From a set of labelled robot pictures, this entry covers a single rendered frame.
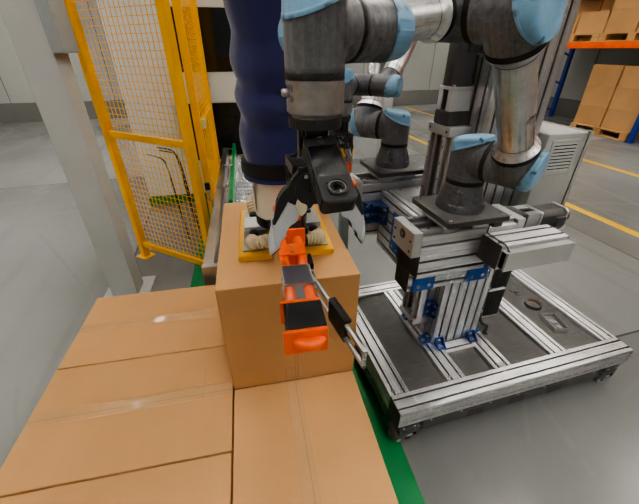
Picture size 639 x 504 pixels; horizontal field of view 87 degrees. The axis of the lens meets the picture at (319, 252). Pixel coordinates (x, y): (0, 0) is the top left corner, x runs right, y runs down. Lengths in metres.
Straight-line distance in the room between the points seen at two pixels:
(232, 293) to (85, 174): 1.58
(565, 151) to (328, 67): 1.23
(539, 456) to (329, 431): 1.08
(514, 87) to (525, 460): 1.49
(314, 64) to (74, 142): 1.97
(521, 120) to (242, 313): 0.85
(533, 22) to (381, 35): 0.36
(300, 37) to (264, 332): 0.79
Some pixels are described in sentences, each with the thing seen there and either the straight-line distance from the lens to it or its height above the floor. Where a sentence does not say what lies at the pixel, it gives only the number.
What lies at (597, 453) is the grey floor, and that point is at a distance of 2.07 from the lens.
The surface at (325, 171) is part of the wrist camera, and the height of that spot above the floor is 1.36.
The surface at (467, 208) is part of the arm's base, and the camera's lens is 1.16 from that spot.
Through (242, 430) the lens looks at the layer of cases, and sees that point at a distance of 1.12.
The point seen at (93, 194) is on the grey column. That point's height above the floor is 0.76.
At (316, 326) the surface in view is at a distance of 0.57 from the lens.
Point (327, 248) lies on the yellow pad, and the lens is 1.04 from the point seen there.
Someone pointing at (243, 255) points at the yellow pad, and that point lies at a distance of 1.03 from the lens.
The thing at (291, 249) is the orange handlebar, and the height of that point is 1.09.
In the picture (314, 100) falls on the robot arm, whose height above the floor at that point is 1.43.
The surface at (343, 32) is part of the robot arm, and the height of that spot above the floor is 1.50.
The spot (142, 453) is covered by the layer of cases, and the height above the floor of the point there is 0.54.
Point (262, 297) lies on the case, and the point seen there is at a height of 0.90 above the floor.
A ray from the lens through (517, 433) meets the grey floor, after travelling 1.95.
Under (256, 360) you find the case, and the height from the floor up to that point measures 0.66.
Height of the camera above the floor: 1.49
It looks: 31 degrees down
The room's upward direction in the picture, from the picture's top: straight up
